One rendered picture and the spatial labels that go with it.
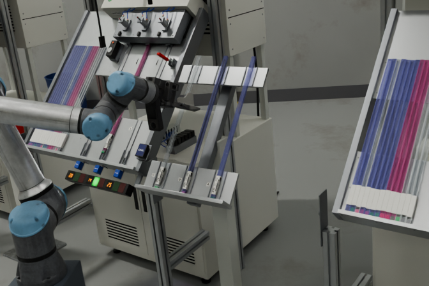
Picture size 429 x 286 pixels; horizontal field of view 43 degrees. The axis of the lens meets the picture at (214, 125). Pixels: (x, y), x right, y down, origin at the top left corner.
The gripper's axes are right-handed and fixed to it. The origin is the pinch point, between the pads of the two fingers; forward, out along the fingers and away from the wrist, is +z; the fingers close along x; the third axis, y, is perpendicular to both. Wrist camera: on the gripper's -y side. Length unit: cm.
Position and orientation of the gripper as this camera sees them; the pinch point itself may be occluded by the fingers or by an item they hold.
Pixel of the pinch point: (182, 109)
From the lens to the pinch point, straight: 188.4
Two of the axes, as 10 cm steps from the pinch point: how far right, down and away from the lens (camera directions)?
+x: -8.5, -0.9, 5.2
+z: 5.1, 1.5, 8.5
